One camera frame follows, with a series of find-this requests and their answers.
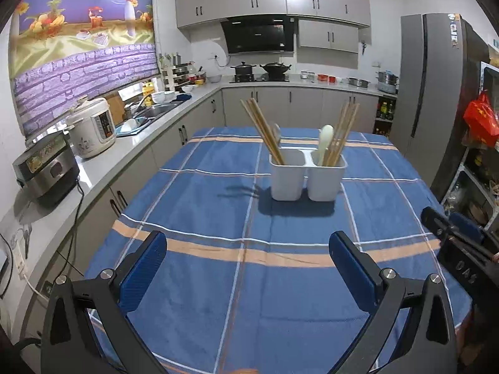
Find white plastic spoon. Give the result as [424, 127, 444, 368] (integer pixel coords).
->
[317, 124, 334, 165]

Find wooden chopsticks bundle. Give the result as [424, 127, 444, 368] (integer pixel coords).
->
[240, 98, 285, 165]
[322, 100, 360, 167]

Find white utensil holder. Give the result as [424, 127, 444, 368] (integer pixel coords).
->
[269, 148, 348, 203]

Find metal storage shelf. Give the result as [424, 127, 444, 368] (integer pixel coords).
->
[444, 61, 499, 242]

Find grey lower cabinets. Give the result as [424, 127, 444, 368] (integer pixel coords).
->
[18, 85, 399, 344]

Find red plastic bag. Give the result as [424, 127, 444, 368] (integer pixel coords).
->
[463, 91, 499, 148]

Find silver black toaster appliance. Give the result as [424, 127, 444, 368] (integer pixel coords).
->
[13, 132, 80, 209]

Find blue plaid tablecloth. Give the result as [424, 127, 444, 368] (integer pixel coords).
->
[83, 126, 473, 374]

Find steel steamer pot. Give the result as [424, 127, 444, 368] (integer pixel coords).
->
[376, 70, 399, 95]

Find grey refrigerator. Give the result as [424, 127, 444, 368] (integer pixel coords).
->
[389, 14, 489, 199]

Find white rice cooker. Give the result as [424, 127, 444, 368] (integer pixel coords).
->
[66, 95, 116, 159]

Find steel sink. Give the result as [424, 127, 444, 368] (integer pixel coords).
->
[116, 100, 181, 138]

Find black wok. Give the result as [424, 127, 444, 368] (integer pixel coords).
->
[260, 63, 291, 76]

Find black cooking pot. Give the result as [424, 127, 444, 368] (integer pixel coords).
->
[232, 61, 255, 78]

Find white dish rack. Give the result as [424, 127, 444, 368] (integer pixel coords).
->
[158, 53, 206, 93]

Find black range hood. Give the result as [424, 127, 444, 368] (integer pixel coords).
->
[221, 14, 294, 55]

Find scenic window blind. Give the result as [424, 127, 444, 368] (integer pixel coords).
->
[9, 0, 159, 137]

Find black power cable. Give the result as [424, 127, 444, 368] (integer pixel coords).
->
[57, 182, 86, 277]

